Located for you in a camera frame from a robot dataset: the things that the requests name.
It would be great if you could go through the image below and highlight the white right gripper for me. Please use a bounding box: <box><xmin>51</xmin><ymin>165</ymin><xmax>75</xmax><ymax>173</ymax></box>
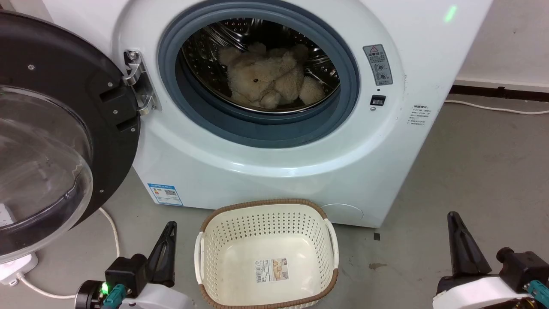
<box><xmin>432</xmin><ymin>211</ymin><xmax>533</xmax><ymax>309</ymax></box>

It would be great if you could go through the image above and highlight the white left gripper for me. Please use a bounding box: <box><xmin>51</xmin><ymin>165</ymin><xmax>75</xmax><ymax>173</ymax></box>
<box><xmin>121</xmin><ymin>221</ymin><xmax>196</xmax><ymax>309</ymax></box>

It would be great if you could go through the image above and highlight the cream perforated laundry basket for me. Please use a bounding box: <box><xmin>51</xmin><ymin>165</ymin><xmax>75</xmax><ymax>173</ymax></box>
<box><xmin>194</xmin><ymin>198</ymin><xmax>340</xmax><ymax>309</ymax></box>

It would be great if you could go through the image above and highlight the paper basket label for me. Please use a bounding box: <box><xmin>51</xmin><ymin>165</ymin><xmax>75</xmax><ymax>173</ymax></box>
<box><xmin>256</xmin><ymin>257</ymin><xmax>290</xmax><ymax>284</ymax></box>

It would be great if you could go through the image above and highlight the white front-load washing machine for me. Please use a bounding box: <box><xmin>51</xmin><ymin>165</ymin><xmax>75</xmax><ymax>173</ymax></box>
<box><xmin>41</xmin><ymin>0</ymin><xmax>494</xmax><ymax>228</ymax></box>

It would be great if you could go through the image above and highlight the beige plush teddy bear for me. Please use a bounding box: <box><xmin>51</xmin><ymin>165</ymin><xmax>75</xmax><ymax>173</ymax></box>
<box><xmin>218</xmin><ymin>42</ymin><xmax>327</xmax><ymax>109</ymax></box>

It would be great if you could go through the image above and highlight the black washing machine door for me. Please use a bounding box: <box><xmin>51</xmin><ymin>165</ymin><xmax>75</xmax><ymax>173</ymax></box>
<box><xmin>0</xmin><ymin>11</ymin><xmax>141</xmax><ymax>265</ymax></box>

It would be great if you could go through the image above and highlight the blue energy label sticker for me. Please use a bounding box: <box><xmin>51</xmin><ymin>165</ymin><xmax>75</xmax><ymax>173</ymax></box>
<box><xmin>147</xmin><ymin>183</ymin><xmax>184</xmax><ymax>207</ymax></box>

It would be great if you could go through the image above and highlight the round filter cover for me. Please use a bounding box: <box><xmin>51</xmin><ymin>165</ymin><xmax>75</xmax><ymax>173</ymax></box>
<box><xmin>320</xmin><ymin>203</ymin><xmax>365</xmax><ymax>226</ymax></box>

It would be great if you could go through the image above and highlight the white power strip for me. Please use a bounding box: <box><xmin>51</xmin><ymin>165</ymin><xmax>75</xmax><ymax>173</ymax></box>
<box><xmin>0</xmin><ymin>252</ymin><xmax>39</xmax><ymax>286</ymax></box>

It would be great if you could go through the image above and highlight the grey rubber door gasket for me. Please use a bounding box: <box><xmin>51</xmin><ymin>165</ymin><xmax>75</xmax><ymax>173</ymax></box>
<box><xmin>157</xmin><ymin>0</ymin><xmax>360</xmax><ymax>149</ymax></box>

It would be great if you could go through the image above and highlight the black baseboard strip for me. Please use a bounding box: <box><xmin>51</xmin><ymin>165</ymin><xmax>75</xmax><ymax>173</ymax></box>
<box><xmin>448</xmin><ymin>84</ymin><xmax>549</xmax><ymax>103</ymax></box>

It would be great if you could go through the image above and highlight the metal door hinge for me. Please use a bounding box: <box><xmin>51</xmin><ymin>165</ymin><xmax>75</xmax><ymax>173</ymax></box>
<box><xmin>123</xmin><ymin>49</ymin><xmax>162</xmax><ymax>116</ymax></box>

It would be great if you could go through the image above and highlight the grey warning sticker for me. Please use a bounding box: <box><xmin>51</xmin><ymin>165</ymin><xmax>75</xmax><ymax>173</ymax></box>
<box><xmin>363</xmin><ymin>44</ymin><xmax>394</xmax><ymax>87</ymax></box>

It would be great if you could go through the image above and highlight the steel washer drum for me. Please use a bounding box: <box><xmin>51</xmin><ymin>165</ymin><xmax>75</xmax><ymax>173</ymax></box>
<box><xmin>181</xmin><ymin>18</ymin><xmax>341</xmax><ymax>115</ymax></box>

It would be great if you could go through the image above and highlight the white power cable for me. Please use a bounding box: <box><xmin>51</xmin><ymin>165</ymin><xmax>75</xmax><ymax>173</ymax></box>
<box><xmin>19</xmin><ymin>207</ymin><xmax>121</xmax><ymax>300</ymax></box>

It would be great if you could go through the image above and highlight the thin white floor cable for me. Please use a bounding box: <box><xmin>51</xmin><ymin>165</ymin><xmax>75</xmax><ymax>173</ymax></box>
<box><xmin>444</xmin><ymin>99</ymin><xmax>549</xmax><ymax>115</ymax></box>

